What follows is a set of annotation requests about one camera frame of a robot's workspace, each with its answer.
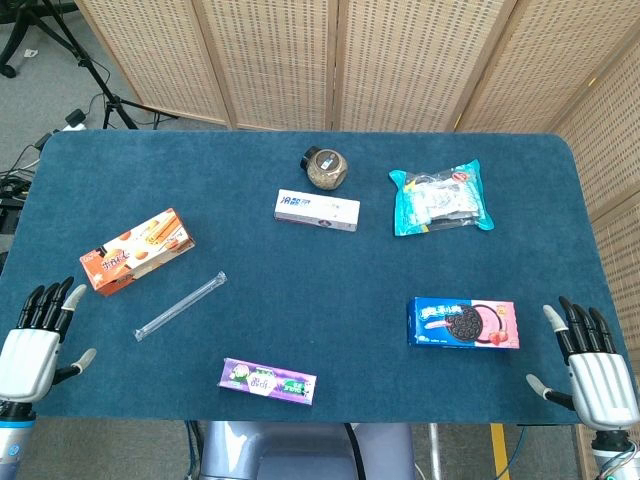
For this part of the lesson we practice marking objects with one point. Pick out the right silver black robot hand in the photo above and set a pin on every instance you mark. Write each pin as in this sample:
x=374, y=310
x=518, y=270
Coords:
x=602, y=385

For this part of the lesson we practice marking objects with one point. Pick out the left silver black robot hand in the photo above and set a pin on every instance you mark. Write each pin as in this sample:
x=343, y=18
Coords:
x=30, y=360

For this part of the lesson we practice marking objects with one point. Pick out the orange biscuit box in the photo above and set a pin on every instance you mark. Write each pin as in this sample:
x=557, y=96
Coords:
x=135, y=250

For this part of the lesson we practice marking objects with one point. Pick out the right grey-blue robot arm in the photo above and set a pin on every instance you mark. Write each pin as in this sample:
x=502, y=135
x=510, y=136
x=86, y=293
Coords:
x=615, y=457

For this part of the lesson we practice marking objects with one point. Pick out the blue Oreo cookie box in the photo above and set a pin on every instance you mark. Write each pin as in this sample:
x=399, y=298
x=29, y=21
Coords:
x=460, y=322

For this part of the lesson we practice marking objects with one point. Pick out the purple toothpaste box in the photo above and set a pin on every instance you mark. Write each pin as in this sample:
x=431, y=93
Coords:
x=267, y=381

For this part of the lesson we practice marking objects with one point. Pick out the white toothpaste box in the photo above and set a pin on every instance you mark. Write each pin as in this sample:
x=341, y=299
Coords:
x=317, y=210

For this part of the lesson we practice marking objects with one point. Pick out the clear wrapped drinking straw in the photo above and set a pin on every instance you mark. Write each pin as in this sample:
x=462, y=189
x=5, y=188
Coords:
x=180, y=306

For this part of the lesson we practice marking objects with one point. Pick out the metal table leg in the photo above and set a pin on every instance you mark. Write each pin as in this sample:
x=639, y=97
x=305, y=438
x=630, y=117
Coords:
x=435, y=450

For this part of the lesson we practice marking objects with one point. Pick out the white power strip with plug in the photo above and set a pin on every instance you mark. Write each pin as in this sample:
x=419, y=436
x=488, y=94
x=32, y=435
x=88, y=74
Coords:
x=75, y=119

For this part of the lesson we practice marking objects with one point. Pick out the teal plastic snack bag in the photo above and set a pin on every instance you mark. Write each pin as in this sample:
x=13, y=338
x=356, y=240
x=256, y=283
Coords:
x=440, y=200

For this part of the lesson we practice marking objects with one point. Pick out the blue felt table cover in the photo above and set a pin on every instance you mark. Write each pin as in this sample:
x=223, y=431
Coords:
x=300, y=300

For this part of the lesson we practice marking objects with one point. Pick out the grey-blue robot torso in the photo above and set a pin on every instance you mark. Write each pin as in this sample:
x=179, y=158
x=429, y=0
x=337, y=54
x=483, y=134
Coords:
x=300, y=450

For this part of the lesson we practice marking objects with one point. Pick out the black office chair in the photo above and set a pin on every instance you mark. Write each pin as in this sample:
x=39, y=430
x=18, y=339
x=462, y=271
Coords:
x=7, y=70

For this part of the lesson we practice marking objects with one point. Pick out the black tripod stand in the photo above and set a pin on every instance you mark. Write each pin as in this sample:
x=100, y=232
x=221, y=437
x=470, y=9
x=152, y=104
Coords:
x=95, y=75

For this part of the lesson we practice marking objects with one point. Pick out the glass jar with black lid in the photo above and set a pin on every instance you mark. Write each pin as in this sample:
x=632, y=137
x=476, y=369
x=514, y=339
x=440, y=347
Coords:
x=325, y=170

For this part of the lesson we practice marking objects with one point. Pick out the woven wooden folding screen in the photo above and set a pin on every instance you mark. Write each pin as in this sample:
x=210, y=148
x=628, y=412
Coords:
x=275, y=60

